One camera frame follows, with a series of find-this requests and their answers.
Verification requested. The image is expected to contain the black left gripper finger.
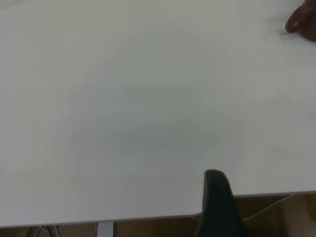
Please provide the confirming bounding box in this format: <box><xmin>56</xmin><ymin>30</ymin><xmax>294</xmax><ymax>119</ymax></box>
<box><xmin>196</xmin><ymin>169</ymin><xmax>251</xmax><ymax>237</ymax></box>

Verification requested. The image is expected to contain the grey metal table leg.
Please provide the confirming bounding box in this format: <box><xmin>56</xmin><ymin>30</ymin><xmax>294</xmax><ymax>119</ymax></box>
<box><xmin>97</xmin><ymin>222</ymin><xmax>114</xmax><ymax>237</ymax></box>

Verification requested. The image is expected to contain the red ceramic mug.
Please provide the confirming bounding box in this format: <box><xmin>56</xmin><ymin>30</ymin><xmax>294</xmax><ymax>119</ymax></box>
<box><xmin>285</xmin><ymin>0</ymin><xmax>316</xmax><ymax>41</ymax></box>

